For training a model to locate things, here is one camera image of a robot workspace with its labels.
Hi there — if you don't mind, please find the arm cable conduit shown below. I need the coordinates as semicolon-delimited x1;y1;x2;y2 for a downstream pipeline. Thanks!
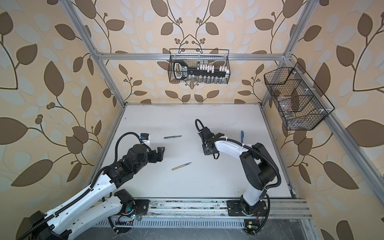
17;131;152;240
194;118;282;190

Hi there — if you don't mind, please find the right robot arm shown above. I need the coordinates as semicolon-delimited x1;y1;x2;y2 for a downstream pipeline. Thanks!
198;127;282;216

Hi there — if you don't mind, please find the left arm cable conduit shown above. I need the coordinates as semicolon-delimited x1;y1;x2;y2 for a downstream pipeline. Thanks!
17;131;152;240

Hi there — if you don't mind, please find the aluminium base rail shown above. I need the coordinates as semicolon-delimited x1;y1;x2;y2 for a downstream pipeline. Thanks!
89;197;313;218

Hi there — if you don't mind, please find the rear wire basket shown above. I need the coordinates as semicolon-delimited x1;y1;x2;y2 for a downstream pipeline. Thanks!
168;48;231;85

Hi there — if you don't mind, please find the beige pen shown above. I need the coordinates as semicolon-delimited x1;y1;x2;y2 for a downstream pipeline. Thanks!
172;162;192;171

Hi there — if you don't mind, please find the aluminium frame post left rear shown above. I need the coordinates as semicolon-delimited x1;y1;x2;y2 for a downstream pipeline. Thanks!
59;0;126;108

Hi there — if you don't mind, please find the side wire basket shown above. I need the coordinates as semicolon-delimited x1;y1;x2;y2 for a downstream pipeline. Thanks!
264;63;335;131

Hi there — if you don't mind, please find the aluminium rear crossbar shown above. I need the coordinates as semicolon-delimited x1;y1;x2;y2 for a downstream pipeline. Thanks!
97;53;285;61

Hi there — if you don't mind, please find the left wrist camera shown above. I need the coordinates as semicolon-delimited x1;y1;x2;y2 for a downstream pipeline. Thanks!
140;133;150;146

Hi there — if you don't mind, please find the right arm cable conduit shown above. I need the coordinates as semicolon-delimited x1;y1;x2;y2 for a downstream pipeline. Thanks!
194;118;282;190

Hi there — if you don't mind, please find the black tool in basket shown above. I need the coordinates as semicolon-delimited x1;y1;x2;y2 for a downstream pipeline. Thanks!
168;60;231;80

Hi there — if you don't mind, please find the green pen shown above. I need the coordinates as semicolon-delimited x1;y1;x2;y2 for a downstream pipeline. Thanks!
164;135;182;139

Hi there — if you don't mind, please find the aluminium frame post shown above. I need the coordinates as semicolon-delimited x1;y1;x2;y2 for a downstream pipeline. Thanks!
59;0;126;108
260;0;319;107

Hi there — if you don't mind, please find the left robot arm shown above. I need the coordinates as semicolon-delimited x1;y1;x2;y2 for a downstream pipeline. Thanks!
17;144;165;240

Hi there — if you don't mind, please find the aluminium frame post right rear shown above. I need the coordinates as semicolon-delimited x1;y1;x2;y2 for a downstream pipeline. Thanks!
260;0;319;107

